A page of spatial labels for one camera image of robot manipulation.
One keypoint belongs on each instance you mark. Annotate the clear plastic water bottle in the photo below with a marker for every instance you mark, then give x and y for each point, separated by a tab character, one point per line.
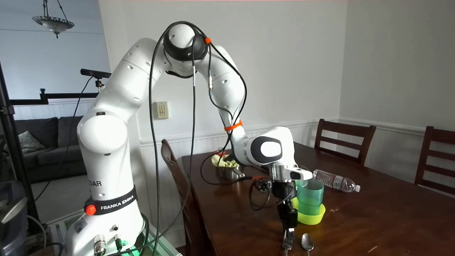
339	181

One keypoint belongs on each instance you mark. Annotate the silver metal spoon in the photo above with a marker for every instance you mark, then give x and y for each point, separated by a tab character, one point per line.
308	242

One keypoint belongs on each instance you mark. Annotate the yellow toy on table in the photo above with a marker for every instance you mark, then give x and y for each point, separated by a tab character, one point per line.
225	161

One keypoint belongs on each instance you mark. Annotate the black camera on stand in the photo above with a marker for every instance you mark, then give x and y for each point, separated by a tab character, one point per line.
95	73

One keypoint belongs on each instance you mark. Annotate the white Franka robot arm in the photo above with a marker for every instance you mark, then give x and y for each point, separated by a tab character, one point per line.
109	142

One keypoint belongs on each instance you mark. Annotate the grey sofa pillow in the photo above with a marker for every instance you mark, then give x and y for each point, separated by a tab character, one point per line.
31	142

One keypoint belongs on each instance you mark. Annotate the yellow-green plastic bowl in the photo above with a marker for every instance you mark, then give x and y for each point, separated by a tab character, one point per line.
311	219

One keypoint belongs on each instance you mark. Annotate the beige wall switch plate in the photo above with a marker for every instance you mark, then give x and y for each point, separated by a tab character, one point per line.
162	110

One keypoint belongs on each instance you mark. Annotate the green robot mounting platform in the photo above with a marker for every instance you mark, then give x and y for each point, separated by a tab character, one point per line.
162	246

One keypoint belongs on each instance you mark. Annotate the brown curved-back wooden chair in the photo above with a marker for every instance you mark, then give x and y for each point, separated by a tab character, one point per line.
179	175

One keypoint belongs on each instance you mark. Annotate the dark slatted wooden chair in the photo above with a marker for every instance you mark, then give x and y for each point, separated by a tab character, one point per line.
345	127
439	135

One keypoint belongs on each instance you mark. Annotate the black tripod stand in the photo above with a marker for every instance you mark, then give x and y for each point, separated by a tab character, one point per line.
12	142

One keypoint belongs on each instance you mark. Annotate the dark grey sofa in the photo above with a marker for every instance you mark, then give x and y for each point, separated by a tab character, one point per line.
52	157

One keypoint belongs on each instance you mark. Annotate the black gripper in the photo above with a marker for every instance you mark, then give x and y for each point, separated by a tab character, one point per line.
284	192

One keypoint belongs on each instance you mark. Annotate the black horizontal boom bar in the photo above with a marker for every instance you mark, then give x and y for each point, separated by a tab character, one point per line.
58	96

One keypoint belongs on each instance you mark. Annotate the hanging ceiling chandelier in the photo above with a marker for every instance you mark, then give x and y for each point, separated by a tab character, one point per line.
55	23

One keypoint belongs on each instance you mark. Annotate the translucent green plastic cup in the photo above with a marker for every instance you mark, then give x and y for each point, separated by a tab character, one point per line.
312	194

